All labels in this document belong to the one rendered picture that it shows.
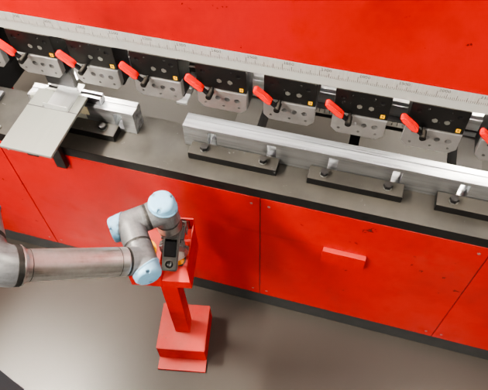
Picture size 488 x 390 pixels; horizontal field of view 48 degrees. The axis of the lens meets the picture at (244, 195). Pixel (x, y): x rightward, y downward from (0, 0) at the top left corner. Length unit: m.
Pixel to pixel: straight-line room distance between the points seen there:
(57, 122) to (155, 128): 0.32
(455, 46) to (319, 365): 1.49
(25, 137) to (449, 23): 1.27
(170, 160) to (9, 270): 0.74
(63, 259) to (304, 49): 0.78
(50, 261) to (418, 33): 0.99
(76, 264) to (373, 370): 1.48
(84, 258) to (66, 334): 1.25
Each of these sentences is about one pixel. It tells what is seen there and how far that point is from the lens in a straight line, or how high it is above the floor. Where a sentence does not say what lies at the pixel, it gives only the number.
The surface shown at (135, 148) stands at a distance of 1.90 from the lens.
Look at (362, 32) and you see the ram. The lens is 1.38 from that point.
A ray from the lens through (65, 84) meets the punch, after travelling 1.94.
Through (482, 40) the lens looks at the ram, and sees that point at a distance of 1.38.
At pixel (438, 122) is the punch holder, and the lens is 1.55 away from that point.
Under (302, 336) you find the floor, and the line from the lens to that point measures 2.46.
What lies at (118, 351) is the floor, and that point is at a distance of 2.50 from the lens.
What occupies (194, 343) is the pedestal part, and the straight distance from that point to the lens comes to 2.33.
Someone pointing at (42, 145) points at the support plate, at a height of 1.00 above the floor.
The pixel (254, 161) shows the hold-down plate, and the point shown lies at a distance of 1.78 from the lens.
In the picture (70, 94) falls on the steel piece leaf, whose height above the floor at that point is 1.00.
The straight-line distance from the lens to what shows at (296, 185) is 1.76.
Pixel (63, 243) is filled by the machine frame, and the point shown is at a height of 0.10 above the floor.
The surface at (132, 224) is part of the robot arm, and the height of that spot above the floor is 1.06.
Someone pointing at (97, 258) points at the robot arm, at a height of 1.14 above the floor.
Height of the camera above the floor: 2.30
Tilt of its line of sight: 55 degrees down
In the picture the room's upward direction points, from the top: 2 degrees counter-clockwise
